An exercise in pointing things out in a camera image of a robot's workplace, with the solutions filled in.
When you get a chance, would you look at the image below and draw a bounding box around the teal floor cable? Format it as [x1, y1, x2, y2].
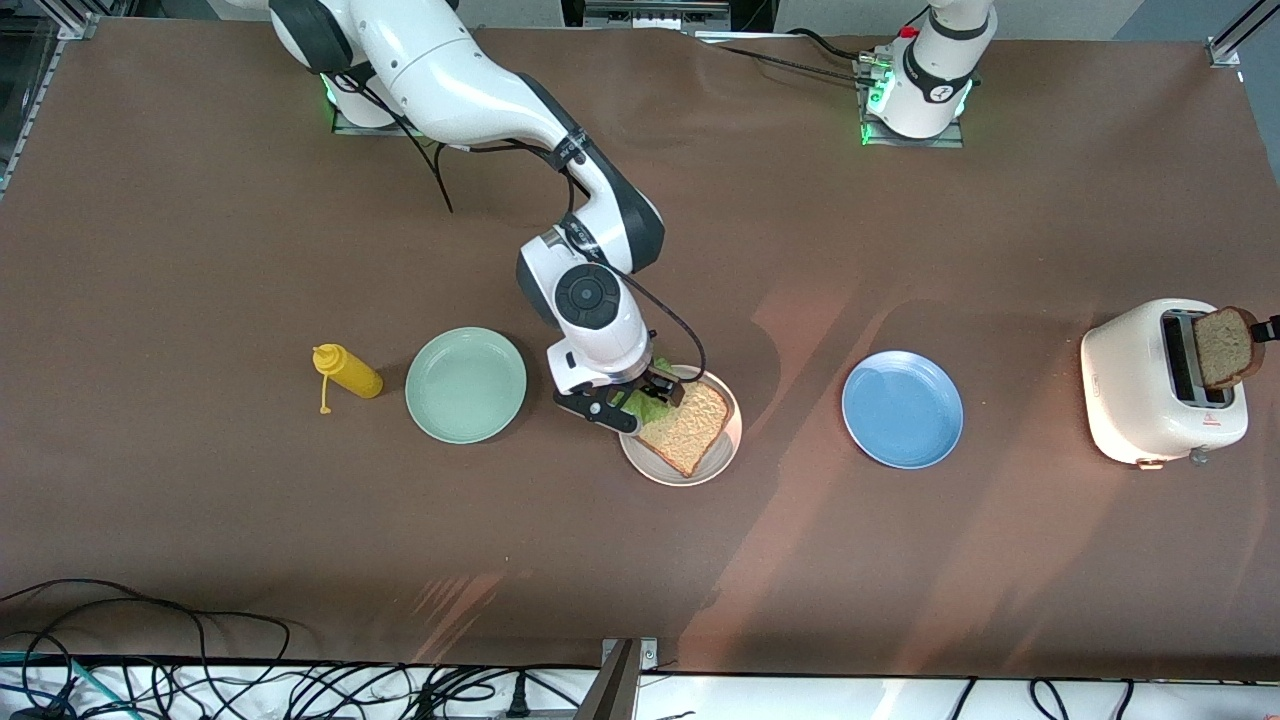
[0, 650, 106, 720]

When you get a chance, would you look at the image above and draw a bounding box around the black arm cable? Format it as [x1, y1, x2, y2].
[600, 265, 709, 391]
[330, 65, 561, 214]

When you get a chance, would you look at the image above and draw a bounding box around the blue plate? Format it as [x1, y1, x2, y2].
[841, 349, 965, 470]

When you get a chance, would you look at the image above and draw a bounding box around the green lettuce leaf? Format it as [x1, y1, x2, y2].
[620, 356, 683, 423]

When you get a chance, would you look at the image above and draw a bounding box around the brown bread slice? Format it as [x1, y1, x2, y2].
[1192, 306, 1267, 392]
[636, 380, 732, 479]

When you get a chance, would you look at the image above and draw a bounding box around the yellow mustard squeeze bottle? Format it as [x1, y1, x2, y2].
[312, 343, 385, 415]

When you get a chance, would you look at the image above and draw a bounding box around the mint green plate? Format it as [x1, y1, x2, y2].
[404, 326, 529, 445]

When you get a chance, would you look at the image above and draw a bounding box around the black base cable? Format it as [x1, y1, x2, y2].
[695, 28, 881, 89]

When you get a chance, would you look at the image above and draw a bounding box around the beige plate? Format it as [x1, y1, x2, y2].
[618, 364, 744, 488]

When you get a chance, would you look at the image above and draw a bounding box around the white toaster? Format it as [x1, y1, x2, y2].
[1080, 298, 1251, 469]

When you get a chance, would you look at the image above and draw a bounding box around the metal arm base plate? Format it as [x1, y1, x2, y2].
[854, 55, 967, 150]
[331, 100, 441, 137]

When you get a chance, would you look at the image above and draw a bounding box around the aluminium frame profile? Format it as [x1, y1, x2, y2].
[1207, 0, 1280, 69]
[0, 0, 136, 201]

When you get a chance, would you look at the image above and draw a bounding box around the black equipment box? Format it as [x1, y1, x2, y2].
[560, 0, 779, 33]

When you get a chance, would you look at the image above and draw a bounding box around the grey metal frame bracket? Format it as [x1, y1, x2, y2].
[575, 637, 659, 720]

